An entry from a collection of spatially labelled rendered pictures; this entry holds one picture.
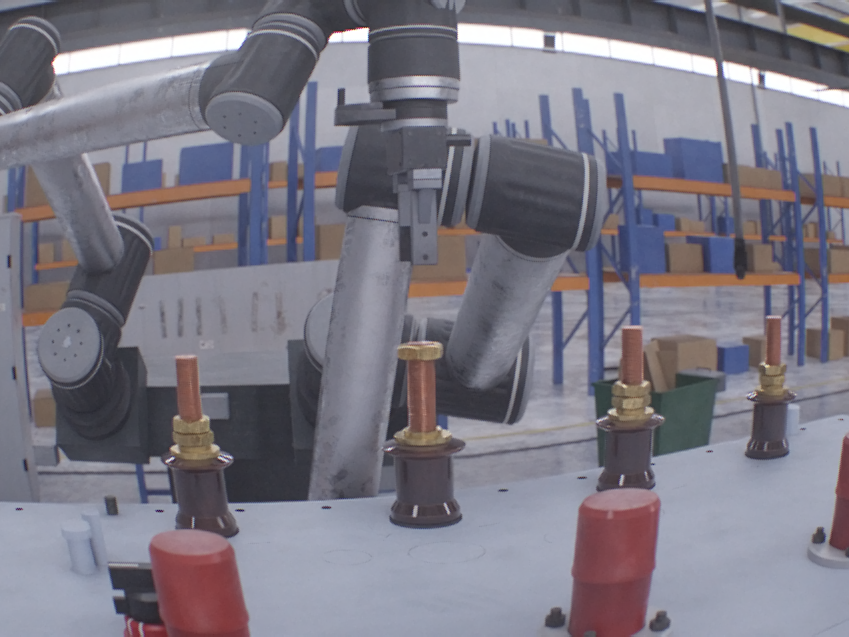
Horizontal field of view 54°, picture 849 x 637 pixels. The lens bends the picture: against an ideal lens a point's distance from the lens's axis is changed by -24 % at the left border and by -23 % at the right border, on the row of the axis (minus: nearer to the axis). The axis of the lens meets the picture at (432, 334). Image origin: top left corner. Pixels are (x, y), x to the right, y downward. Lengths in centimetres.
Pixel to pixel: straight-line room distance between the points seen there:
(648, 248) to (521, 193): 884
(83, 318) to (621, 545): 169
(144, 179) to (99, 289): 649
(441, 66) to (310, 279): 489
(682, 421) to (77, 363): 390
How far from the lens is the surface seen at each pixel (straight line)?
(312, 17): 120
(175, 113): 121
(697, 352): 1051
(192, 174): 880
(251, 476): 320
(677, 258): 1050
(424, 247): 110
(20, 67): 171
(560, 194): 142
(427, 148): 110
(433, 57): 112
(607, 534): 75
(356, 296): 143
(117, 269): 233
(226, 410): 261
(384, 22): 114
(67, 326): 226
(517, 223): 143
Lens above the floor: 171
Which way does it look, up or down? 7 degrees down
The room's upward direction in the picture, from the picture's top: 2 degrees counter-clockwise
